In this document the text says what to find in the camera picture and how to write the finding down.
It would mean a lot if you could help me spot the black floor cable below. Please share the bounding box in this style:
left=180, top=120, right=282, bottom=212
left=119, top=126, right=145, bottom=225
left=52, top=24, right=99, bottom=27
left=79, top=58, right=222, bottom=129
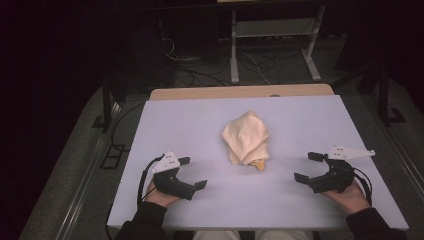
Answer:
left=110, top=102, right=145, bottom=152

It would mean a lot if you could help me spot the left hand-held gripper black cable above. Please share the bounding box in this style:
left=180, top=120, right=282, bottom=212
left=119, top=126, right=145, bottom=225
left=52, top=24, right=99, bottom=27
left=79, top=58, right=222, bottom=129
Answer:
left=136, top=153, right=166, bottom=206

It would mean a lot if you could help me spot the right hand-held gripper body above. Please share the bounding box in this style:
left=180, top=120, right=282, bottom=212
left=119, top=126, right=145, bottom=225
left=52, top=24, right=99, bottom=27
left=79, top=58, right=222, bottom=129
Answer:
left=308, top=145, right=376, bottom=194

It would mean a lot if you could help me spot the light wooden table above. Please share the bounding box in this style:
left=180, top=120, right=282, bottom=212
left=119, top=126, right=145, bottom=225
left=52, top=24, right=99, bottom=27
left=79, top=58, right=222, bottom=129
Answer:
left=148, top=83, right=335, bottom=102

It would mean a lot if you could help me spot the tangle of black floor cables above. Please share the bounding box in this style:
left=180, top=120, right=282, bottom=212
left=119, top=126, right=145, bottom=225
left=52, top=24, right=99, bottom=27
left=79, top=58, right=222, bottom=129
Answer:
left=159, top=36, right=232, bottom=88

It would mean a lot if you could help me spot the person's right hand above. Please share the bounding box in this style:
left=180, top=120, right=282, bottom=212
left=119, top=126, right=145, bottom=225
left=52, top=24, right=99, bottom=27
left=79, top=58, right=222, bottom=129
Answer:
left=321, top=181, right=371, bottom=216

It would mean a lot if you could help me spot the person's left hand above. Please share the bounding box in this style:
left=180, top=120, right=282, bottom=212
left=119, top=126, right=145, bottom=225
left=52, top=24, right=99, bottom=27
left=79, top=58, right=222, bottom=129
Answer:
left=144, top=180, right=183, bottom=210

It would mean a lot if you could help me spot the black metal stand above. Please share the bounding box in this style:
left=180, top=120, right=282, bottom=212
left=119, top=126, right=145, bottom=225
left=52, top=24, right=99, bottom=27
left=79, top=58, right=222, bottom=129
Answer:
left=91, top=74, right=122, bottom=133
left=377, top=64, right=407, bottom=127

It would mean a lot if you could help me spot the white metal stand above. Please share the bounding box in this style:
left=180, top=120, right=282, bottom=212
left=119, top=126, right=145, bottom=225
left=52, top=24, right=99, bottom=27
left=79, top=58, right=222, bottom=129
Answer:
left=229, top=4, right=327, bottom=85

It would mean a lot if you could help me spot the white floor cable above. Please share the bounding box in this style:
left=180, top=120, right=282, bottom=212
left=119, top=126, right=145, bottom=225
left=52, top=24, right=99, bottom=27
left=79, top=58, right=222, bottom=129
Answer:
left=242, top=52, right=272, bottom=85

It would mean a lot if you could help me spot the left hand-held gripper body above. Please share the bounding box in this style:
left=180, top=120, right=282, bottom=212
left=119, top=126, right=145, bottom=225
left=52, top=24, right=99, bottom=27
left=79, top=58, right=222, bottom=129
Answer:
left=152, top=151, right=196, bottom=201

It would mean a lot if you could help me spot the hand-held gripper black cable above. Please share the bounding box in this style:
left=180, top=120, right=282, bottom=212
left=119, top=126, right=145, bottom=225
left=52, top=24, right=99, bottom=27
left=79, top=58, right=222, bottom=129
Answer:
left=352, top=166, right=374, bottom=206
left=136, top=153, right=166, bottom=206

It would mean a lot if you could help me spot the cream cloth garment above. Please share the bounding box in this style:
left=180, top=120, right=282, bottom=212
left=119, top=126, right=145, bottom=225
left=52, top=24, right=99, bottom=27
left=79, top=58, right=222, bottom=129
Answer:
left=221, top=109, right=271, bottom=172

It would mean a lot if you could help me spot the right hand-held gripper black cable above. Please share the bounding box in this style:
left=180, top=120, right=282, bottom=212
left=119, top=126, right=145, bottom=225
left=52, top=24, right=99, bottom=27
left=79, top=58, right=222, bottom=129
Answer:
left=352, top=166, right=374, bottom=206

